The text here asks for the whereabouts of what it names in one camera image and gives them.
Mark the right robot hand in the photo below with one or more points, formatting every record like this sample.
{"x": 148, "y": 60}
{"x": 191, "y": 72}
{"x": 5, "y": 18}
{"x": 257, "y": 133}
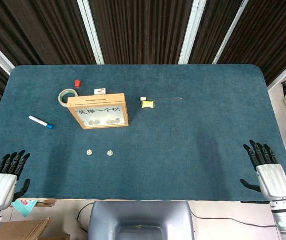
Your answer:
{"x": 273, "y": 180}

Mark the glass test tube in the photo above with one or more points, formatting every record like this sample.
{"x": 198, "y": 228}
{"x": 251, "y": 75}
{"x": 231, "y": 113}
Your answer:
{"x": 157, "y": 98}

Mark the white marker blue cap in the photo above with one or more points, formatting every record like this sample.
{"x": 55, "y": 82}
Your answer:
{"x": 38, "y": 121}

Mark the yellow packet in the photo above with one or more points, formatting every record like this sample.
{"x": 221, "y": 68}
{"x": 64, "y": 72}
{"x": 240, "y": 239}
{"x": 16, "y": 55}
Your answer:
{"x": 148, "y": 104}

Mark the clear tape roll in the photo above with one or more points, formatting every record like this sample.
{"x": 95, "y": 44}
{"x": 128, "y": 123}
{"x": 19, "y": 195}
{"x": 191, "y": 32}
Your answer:
{"x": 60, "y": 98}

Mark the teal patterned paper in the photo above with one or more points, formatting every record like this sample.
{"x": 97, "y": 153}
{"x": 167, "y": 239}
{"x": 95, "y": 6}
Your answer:
{"x": 23, "y": 207}

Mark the small red cap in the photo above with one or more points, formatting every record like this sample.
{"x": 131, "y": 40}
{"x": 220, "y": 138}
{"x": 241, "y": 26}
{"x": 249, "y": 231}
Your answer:
{"x": 77, "y": 84}

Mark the wooden coin box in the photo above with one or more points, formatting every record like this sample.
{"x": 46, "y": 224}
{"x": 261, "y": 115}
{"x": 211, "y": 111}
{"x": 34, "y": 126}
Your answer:
{"x": 96, "y": 100}

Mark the grey robot torso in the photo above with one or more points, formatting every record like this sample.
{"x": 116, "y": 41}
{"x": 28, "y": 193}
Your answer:
{"x": 140, "y": 217}

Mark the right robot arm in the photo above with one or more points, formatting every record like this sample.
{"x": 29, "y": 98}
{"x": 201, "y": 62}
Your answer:
{"x": 284, "y": 217}

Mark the blue table cloth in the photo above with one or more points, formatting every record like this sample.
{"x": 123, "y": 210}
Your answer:
{"x": 170, "y": 155}

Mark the brown cardboard box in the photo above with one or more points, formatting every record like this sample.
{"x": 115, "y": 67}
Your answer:
{"x": 22, "y": 230}

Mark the silver coin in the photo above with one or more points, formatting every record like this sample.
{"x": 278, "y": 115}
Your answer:
{"x": 116, "y": 121}
{"x": 110, "y": 122}
{"x": 97, "y": 122}
{"x": 91, "y": 122}
{"x": 89, "y": 152}
{"x": 110, "y": 152}

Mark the brown cardboard tray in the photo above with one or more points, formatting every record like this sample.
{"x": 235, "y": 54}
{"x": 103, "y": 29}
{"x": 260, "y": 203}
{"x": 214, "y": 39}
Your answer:
{"x": 46, "y": 203}

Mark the small white tag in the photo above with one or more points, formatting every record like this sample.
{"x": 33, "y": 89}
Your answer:
{"x": 99, "y": 91}

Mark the black table edge bracket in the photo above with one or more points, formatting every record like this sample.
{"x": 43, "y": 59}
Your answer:
{"x": 255, "y": 201}

